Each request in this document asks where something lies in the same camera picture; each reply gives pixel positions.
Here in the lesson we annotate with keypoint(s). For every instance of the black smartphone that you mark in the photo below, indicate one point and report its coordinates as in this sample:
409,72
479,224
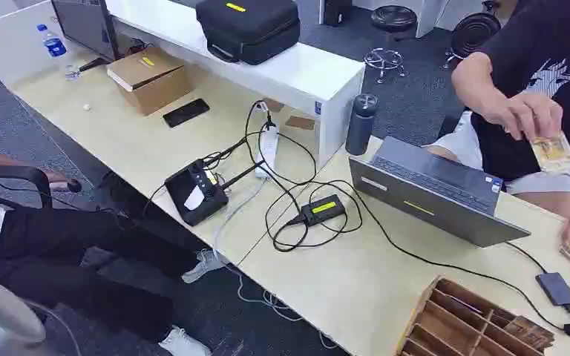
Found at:
186,112

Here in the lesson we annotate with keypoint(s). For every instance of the black thermos bottle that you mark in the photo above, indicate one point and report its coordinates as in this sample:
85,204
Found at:
361,125

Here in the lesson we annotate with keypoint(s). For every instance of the black chair armrest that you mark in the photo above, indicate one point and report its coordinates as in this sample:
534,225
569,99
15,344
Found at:
14,173

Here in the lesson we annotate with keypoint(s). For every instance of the black floor bin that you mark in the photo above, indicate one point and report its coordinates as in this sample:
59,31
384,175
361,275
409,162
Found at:
336,11

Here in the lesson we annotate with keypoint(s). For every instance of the clear water bottle blue label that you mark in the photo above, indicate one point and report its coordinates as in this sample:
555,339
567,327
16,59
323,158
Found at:
53,43

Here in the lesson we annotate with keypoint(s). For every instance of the black router with antennas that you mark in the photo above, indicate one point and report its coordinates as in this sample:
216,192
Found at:
194,194

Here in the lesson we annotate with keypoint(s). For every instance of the black computer monitor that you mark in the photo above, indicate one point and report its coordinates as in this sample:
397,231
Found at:
86,24

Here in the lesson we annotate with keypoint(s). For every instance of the black ribbed round stool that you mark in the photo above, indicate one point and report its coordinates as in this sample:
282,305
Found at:
473,34

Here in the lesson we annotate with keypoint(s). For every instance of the brown printed cards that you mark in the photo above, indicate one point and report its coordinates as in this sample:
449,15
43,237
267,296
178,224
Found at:
528,331

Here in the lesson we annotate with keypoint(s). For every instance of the seated person in black shirt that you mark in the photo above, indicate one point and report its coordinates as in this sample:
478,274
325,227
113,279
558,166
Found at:
550,44

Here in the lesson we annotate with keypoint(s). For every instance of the black round stool chrome base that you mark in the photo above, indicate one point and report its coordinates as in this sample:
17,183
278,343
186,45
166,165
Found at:
390,39

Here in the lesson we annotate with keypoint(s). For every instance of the yellow printed card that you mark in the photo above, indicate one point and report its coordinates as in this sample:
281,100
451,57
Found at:
555,155

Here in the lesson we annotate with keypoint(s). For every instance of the wooden compartment card box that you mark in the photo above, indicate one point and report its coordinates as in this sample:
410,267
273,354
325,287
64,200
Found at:
452,324

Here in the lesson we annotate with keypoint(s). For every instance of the white desk shelf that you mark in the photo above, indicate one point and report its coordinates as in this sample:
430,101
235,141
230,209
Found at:
285,73

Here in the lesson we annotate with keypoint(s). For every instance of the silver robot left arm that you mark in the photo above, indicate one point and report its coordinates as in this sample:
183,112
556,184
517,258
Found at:
0,314

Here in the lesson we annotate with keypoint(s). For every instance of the black carrying case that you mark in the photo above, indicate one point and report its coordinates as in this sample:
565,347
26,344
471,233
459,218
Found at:
248,29

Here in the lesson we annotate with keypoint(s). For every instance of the white power strip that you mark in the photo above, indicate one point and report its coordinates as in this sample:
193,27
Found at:
267,150

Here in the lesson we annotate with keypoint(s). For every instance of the person's right hand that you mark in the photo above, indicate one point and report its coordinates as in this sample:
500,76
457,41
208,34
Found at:
526,115

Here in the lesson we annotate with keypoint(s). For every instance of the black adapter yellow label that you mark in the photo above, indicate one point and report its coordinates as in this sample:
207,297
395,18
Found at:
322,209

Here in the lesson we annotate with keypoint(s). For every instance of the seated person in black trousers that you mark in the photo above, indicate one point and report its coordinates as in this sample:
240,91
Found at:
68,255

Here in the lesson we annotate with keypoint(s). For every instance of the brown cardboard box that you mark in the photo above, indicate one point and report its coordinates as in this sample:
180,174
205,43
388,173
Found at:
149,78

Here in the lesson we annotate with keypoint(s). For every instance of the dark grey external drive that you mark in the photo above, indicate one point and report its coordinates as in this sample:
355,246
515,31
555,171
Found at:
556,289

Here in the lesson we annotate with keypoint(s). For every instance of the small clear plastic object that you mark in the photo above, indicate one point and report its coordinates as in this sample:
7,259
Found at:
72,73

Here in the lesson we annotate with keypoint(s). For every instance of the brown paper card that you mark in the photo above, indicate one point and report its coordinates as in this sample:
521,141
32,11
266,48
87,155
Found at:
273,105
299,123

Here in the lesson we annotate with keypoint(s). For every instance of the grey open laptop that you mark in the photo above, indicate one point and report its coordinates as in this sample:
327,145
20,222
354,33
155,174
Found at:
437,196

